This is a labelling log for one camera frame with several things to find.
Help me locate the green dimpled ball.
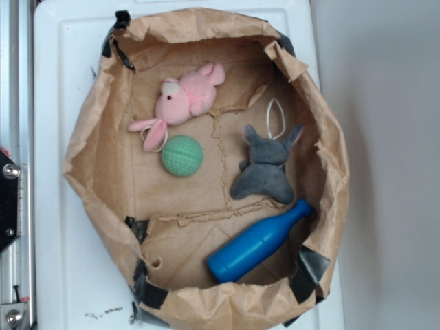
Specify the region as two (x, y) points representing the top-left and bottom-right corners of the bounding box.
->
(161, 135), (204, 177)

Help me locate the pink plush bunny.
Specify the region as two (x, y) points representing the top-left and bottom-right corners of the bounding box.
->
(129, 63), (226, 152)

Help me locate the black mounting bracket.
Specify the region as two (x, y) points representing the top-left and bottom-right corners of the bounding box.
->
(1, 147), (21, 254)

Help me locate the grey plush bunny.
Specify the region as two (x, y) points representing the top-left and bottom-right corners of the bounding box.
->
(230, 98), (306, 204)

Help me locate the aluminium frame rail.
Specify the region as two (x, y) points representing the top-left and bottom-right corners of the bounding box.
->
(1, 1), (37, 329)

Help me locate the blue plastic bottle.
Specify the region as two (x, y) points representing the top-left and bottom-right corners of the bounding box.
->
(206, 199), (313, 283)

